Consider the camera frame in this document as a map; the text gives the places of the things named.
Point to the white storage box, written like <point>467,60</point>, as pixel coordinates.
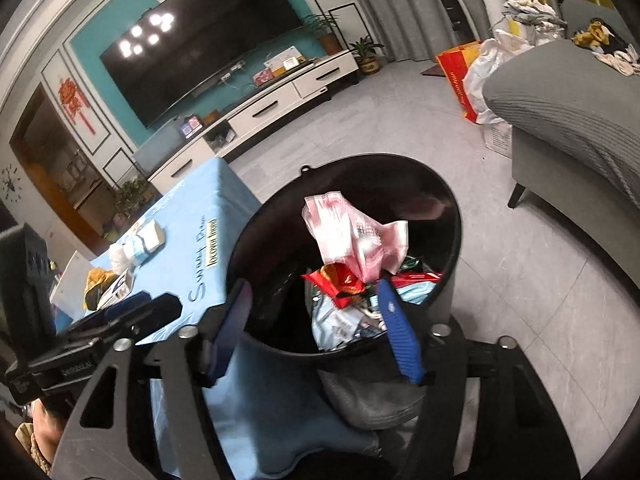
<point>70,280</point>

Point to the white mailer bag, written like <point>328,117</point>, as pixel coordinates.
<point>340,322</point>

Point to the pink gift box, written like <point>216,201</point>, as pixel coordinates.
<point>262,78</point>

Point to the yellow white desk calendar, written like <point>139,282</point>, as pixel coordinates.
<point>285,60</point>

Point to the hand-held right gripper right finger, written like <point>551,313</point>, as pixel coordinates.
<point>400,335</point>

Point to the white ointment box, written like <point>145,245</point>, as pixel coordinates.
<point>119,287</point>

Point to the cluster of potted plants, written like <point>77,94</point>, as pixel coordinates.
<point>131,197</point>

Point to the yellow black clothes pile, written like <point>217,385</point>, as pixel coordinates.
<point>607,45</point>

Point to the red carton box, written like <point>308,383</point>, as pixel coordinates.
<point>415,277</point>

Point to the white tv cabinet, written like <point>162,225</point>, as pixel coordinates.
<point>260,110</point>

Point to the large black television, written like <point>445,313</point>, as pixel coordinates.
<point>200,50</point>

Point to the black trash bin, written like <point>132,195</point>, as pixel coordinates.
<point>280,240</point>

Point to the small purple display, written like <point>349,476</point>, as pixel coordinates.
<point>191,127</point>

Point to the tall potted plant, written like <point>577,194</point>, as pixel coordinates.
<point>322,32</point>

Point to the black wall clock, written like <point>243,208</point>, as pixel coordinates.
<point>9,180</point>

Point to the white plastic bag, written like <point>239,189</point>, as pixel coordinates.
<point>492,70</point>

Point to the red shopping bag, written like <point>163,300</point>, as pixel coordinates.
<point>457,80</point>

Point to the white blue paper cup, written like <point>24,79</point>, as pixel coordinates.
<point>150,234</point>

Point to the crumpled grey white cloth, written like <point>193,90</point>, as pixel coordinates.
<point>532,15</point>

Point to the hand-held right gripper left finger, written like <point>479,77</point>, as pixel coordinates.
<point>227,330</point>

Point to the pink plastic bag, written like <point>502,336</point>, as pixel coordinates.
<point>355,240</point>

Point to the white printed bag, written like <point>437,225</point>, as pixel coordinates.
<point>499,137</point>

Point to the brown floor mat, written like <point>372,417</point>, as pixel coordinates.
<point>432,69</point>

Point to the grey curtain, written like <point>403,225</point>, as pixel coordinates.
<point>415,0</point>

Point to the grey sofa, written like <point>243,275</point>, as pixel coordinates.
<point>575,125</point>

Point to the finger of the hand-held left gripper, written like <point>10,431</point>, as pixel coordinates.
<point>150,317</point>
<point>125,306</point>

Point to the small potted plant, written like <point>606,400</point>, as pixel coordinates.
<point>367,57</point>

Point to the wooden shelf alcove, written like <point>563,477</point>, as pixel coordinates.
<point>65,175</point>

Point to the green silver snack bag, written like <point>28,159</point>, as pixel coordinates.
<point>372,297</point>

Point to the yellow snack bag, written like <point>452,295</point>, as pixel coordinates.
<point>95,285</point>

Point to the red snack bag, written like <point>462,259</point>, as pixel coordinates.
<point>340,280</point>

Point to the blue face mask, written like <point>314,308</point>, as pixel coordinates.
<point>417,292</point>

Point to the red wall knot ornament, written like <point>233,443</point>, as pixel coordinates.
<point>75,102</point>

